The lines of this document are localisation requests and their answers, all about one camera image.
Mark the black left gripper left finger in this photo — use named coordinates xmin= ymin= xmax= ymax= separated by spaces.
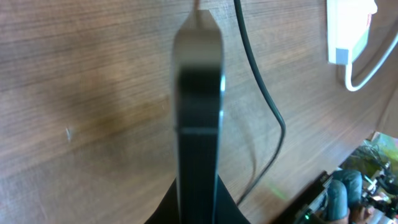
xmin=145 ymin=180 xmax=180 ymax=224

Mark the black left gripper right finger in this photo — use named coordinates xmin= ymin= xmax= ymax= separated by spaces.
xmin=216 ymin=176 xmax=249 ymax=224

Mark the smartphone with cyan screen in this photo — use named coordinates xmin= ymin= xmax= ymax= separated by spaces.
xmin=172 ymin=10 xmax=224 ymax=223

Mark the black USB charging cable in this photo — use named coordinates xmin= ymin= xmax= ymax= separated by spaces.
xmin=233 ymin=0 xmax=287 ymax=207

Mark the seated person in jeans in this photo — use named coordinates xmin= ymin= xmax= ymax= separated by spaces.
xmin=325 ymin=169 xmax=374 ymax=224

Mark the white power strip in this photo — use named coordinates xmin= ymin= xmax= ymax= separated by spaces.
xmin=325 ymin=0 xmax=379 ymax=66

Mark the white power strip cord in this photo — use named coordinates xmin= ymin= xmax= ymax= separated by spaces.
xmin=344 ymin=30 xmax=398 ymax=93

